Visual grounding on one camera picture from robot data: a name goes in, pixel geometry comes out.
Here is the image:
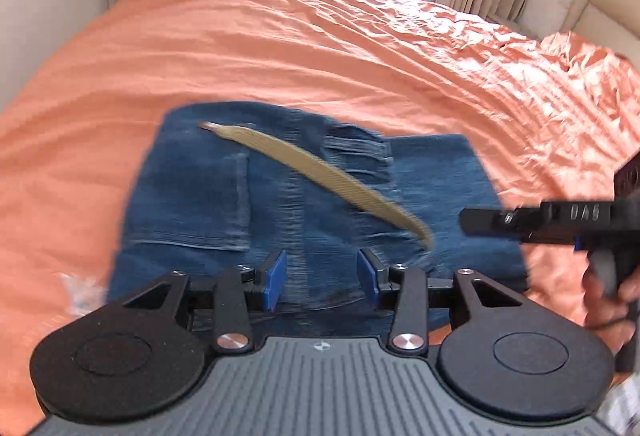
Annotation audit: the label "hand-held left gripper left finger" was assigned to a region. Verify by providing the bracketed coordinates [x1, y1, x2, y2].
[119, 249, 288, 354]

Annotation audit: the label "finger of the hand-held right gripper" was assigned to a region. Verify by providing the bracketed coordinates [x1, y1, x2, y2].
[459, 200, 617, 245]

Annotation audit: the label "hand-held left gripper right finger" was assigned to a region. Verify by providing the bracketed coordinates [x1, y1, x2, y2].
[355, 248, 527, 357]

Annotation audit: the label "blue denim pants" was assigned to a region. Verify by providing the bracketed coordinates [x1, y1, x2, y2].
[105, 101, 531, 342]

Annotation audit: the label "person's right hand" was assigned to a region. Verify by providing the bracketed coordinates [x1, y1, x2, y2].
[582, 262, 640, 347]

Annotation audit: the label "tan fabric belt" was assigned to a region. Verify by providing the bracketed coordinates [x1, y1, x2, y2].
[197, 120, 436, 250]

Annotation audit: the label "orange crumpled blanket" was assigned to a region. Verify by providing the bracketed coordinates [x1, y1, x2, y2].
[539, 31, 640, 167]

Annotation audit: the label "white branch patterned cloth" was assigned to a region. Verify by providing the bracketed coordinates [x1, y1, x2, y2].
[599, 381, 640, 436]

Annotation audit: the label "beige padded headboard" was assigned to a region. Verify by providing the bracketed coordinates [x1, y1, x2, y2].
[515, 0, 640, 63]

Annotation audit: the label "orange bed sheet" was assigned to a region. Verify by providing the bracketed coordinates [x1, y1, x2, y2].
[0, 0, 640, 436]

